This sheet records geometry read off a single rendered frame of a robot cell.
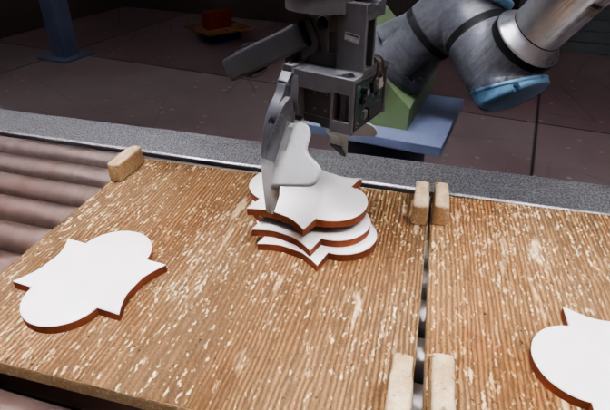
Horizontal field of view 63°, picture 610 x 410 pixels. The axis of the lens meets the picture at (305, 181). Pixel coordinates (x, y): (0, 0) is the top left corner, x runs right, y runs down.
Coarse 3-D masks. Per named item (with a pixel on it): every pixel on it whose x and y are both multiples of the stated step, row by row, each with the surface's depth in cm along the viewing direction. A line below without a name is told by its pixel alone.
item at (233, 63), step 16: (288, 32) 45; (304, 32) 44; (240, 48) 50; (256, 48) 48; (272, 48) 47; (288, 48) 46; (304, 48) 45; (224, 64) 51; (240, 64) 50; (256, 64) 49
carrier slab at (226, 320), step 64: (128, 192) 63; (192, 192) 63; (384, 192) 63; (192, 256) 52; (256, 256) 52; (384, 256) 52; (0, 320) 44; (128, 320) 44; (192, 320) 44; (256, 320) 44; (320, 320) 44; (384, 320) 44; (64, 384) 39; (128, 384) 38; (192, 384) 38; (256, 384) 38; (320, 384) 38; (384, 384) 38
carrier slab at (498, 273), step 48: (432, 240) 54; (480, 240) 54; (528, 240) 54; (576, 240) 54; (432, 288) 48; (480, 288) 48; (528, 288) 48; (576, 288) 48; (432, 336) 43; (480, 336) 43; (528, 336) 43; (480, 384) 38; (528, 384) 38
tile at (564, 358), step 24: (552, 336) 41; (576, 336) 41; (600, 336) 41; (552, 360) 39; (576, 360) 39; (600, 360) 39; (552, 384) 37; (576, 384) 37; (600, 384) 37; (600, 408) 35
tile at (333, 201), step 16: (256, 176) 59; (320, 176) 59; (336, 176) 59; (256, 192) 55; (288, 192) 55; (304, 192) 55; (320, 192) 55; (336, 192) 55; (352, 192) 55; (256, 208) 53; (288, 208) 53; (304, 208) 53; (320, 208) 53; (336, 208) 53; (352, 208) 53; (304, 224) 50; (320, 224) 51; (336, 224) 51; (352, 224) 52
